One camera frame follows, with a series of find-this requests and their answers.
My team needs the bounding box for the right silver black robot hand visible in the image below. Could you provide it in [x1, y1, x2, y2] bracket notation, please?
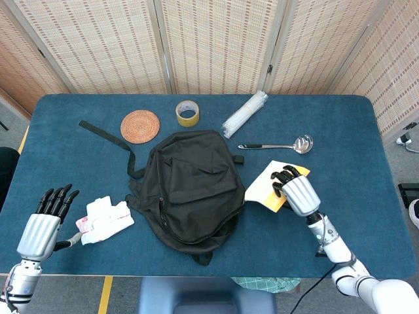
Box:
[270, 165, 321, 217]

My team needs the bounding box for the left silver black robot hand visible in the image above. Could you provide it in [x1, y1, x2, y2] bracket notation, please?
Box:
[16, 183, 82, 262]

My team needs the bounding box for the white and yellow book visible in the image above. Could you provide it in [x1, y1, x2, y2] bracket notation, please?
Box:
[244, 160, 311, 214]

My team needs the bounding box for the black fabric backpack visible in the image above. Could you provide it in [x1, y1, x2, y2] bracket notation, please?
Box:
[79, 120, 246, 267]

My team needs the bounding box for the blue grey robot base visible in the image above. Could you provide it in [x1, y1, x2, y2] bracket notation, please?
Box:
[137, 276, 278, 314]

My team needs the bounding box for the blue felt table cover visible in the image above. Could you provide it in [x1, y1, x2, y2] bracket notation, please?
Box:
[0, 94, 417, 279]

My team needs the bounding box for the white plastic packet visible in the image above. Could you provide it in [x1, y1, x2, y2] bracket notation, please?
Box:
[75, 195, 136, 246]

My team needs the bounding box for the black chair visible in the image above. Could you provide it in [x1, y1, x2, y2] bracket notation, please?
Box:
[0, 147, 21, 210]

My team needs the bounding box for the green checked cloth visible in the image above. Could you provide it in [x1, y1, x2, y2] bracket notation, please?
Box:
[230, 276, 302, 294]

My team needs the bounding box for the bundle of clear straws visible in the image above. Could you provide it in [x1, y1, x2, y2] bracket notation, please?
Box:
[221, 90, 269, 138]

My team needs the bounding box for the black box on floor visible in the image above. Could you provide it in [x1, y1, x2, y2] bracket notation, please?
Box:
[397, 183, 419, 209]

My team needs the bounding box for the black and white shoe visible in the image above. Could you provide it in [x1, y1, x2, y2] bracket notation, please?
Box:
[408, 199, 419, 230]

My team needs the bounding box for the yellow packing tape roll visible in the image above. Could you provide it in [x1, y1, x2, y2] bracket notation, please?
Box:
[175, 99, 201, 127]

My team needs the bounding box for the round woven rattan coaster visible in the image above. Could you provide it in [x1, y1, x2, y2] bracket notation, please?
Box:
[120, 109, 161, 145]

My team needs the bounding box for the woven folding screen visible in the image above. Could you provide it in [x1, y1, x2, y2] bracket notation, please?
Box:
[0, 0, 419, 137]

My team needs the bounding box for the steel ladle with black handle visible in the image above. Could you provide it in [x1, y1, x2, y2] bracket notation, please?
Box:
[238, 134, 314, 155]

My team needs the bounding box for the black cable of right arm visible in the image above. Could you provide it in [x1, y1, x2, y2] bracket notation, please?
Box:
[289, 264, 338, 314]

